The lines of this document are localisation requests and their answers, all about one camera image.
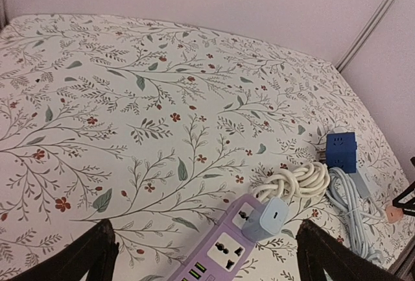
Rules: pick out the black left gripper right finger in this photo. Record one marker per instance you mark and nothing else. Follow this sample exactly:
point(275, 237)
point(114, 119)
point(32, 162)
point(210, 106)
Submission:
point(320, 255)

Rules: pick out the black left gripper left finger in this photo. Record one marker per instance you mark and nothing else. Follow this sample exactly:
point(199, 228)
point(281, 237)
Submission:
point(92, 255)

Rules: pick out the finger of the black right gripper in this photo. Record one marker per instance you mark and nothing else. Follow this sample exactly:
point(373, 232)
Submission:
point(407, 207)

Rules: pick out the pink small charger plug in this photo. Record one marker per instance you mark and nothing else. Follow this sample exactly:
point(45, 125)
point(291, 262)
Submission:
point(393, 214)

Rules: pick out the light blue charger plug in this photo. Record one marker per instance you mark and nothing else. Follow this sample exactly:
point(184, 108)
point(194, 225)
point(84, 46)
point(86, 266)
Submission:
point(266, 221)

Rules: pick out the dark blue cube socket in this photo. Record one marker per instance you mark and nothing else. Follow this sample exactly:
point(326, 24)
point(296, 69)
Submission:
point(341, 151)

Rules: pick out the light blue power strip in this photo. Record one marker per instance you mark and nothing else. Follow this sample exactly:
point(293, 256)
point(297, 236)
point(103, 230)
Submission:
point(360, 178)

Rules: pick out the purple power strip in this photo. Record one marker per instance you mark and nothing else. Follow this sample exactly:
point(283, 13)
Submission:
point(224, 249)

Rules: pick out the floral patterned table mat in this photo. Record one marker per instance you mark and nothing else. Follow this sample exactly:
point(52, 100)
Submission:
point(157, 127)

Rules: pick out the right aluminium frame post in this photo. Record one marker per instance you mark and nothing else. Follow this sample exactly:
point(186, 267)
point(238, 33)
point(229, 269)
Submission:
point(365, 33)

